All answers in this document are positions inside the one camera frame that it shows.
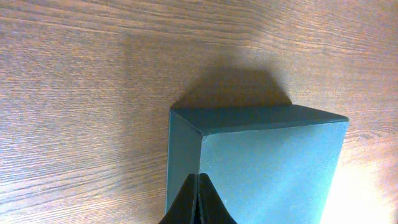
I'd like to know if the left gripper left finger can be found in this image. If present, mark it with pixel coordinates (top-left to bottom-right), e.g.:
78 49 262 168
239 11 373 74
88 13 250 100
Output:
159 174 198 224

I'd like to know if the dark green box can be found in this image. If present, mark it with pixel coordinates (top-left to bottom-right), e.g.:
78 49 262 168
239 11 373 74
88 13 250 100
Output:
165 105 349 223

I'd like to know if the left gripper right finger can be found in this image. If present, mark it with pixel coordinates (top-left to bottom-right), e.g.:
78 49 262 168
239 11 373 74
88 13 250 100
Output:
197 174 236 224

